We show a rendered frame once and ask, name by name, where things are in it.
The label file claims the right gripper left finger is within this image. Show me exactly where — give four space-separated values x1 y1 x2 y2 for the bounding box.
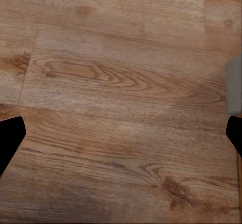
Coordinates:
0 116 26 176

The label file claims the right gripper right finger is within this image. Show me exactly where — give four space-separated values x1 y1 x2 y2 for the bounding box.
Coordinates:
226 116 242 157

